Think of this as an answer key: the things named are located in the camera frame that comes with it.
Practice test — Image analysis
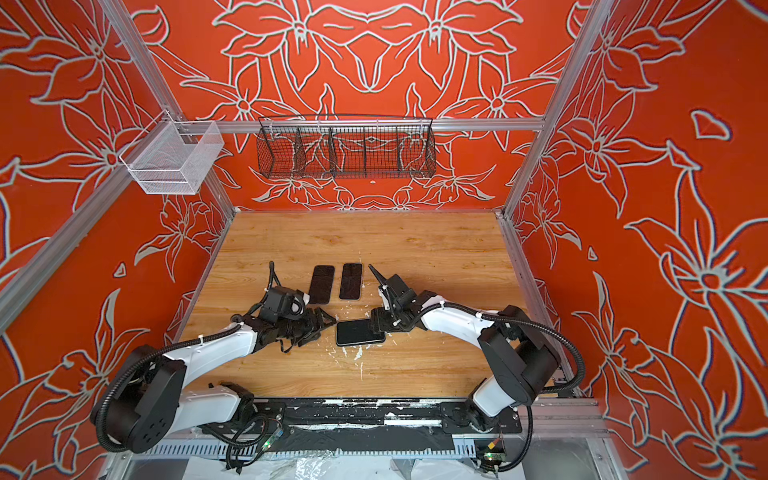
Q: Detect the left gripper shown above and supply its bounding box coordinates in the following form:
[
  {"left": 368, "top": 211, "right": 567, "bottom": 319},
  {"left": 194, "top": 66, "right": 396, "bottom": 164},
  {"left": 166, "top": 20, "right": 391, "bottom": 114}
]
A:
[{"left": 278, "top": 306, "right": 337, "bottom": 343}]

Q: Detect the black smartphone picked up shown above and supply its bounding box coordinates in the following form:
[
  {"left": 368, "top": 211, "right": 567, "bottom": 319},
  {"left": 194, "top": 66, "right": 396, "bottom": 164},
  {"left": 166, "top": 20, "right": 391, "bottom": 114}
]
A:
[{"left": 308, "top": 264, "right": 336, "bottom": 306}]

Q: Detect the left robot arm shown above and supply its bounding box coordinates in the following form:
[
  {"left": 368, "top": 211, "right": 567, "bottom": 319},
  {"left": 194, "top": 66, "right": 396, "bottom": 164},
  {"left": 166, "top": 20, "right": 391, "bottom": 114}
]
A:
[{"left": 90, "top": 286, "right": 337, "bottom": 453}]

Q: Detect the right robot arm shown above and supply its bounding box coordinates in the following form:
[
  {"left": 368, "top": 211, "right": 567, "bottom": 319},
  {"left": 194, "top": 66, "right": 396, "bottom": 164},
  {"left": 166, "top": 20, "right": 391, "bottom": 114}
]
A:
[{"left": 371, "top": 269, "right": 586, "bottom": 431}]

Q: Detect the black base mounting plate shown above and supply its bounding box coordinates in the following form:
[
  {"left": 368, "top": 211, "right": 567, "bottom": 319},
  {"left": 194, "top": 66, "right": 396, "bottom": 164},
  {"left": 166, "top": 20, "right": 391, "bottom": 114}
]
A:
[{"left": 202, "top": 397, "right": 523, "bottom": 436}]

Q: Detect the white mesh basket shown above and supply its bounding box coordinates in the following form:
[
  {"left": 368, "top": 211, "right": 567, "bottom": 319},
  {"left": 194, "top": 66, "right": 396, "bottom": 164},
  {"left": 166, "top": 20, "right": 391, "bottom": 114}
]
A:
[{"left": 119, "top": 119, "right": 224, "bottom": 195}]

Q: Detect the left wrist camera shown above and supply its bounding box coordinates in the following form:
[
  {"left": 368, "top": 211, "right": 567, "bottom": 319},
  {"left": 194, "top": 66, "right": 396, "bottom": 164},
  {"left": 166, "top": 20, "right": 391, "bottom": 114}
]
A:
[{"left": 281, "top": 289, "right": 310, "bottom": 321}]

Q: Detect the black wire basket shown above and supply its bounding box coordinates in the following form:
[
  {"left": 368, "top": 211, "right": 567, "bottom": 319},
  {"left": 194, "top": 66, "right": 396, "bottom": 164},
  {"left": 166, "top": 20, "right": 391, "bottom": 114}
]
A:
[{"left": 256, "top": 116, "right": 437, "bottom": 180}]

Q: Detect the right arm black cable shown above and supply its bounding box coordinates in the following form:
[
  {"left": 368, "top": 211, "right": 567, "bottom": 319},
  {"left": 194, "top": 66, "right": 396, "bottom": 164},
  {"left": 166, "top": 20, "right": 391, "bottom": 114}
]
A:
[{"left": 367, "top": 263, "right": 587, "bottom": 397}]

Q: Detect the aluminium frame rail back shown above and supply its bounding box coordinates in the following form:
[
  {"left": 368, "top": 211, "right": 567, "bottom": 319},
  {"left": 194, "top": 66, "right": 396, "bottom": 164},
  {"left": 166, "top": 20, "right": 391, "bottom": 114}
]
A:
[{"left": 176, "top": 118, "right": 544, "bottom": 134}]

